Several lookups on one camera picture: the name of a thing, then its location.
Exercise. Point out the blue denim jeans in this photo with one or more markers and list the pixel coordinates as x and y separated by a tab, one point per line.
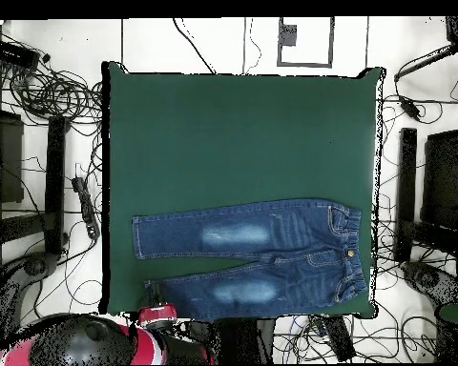
233	236

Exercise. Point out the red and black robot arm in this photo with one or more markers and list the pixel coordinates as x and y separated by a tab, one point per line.
80	343

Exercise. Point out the black power strip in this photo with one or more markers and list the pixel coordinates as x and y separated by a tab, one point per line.
86	206
339	337

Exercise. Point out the black stand base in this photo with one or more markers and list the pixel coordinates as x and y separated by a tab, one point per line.
36	265
431	280

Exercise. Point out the narrow black panel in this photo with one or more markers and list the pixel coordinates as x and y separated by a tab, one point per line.
55	183
406	190

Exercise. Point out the dark green table cloth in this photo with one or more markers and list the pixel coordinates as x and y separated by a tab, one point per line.
252	133

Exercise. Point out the wide black panel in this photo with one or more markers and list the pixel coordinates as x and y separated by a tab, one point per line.
9	160
442	179

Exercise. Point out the black electronics box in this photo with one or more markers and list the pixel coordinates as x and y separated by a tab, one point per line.
13	53

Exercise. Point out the black power adapter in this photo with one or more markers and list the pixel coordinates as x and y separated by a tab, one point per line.
410	107

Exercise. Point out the black bar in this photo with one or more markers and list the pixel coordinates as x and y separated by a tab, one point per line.
423	63

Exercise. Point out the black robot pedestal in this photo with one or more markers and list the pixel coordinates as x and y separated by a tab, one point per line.
236	339

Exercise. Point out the grey square frame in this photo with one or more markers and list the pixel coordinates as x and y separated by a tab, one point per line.
280	57

